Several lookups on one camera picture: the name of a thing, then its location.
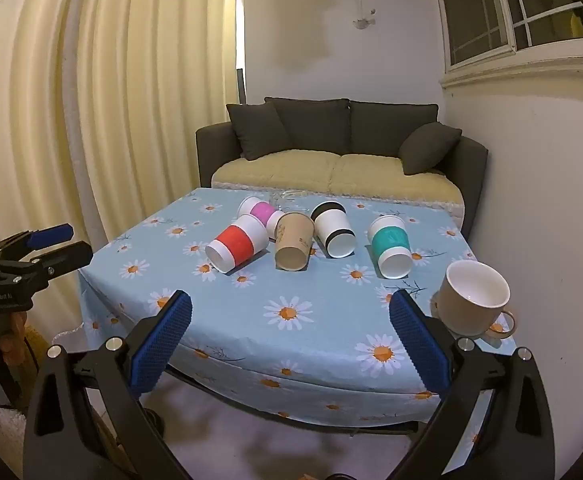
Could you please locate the white framed window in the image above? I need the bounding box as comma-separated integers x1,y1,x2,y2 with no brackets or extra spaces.
429,0,583,73

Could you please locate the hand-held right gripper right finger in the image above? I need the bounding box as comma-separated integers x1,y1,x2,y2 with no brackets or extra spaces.
389,289,557,480

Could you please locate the dark grey sofa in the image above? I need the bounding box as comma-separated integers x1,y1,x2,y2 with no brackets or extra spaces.
196,96,489,238

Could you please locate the brown paper cup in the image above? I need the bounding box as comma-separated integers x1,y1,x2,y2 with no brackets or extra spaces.
274,211,315,272

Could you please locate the beige seat cushion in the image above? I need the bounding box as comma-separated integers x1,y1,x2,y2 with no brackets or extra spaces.
212,149,345,193
329,154,465,207

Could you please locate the blue daisy print tablecloth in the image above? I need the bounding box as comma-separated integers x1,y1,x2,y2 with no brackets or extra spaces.
78,187,517,466

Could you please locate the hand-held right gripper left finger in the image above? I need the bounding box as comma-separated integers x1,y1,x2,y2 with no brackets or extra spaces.
23,289,193,480

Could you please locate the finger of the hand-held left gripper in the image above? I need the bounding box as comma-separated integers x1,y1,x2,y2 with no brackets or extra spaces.
0,223,75,261
0,241,93,286

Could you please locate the person's left hand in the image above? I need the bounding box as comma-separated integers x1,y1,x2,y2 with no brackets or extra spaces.
0,310,28,368

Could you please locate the black sleeve paper cup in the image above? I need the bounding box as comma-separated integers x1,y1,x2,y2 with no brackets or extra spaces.
310,201,357,260

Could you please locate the clear glass ashtray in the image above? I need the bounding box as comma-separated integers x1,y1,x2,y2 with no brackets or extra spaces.
270,189,312,213

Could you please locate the cream pleated curtain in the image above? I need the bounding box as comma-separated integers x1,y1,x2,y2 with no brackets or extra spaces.
0,0,245,361

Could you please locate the dark grey throw cushion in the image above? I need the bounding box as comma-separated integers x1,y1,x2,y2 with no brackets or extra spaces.
226,101,292,162
398,122,463,176

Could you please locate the pink sleeve paper cup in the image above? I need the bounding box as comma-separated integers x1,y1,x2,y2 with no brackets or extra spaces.
236,196,286,241

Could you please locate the white ceramic mug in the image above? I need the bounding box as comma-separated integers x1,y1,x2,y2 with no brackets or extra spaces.
430,260,518,339

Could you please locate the dark grey back cushion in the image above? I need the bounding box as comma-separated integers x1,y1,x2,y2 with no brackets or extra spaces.
347,101,439,157
264,96,351,153

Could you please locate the teal sleeve paper cup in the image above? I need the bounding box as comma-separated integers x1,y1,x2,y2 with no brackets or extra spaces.
367,215,413,280

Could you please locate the red sleeve paper cup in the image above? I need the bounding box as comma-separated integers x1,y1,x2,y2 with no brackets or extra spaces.
205,214,270,275

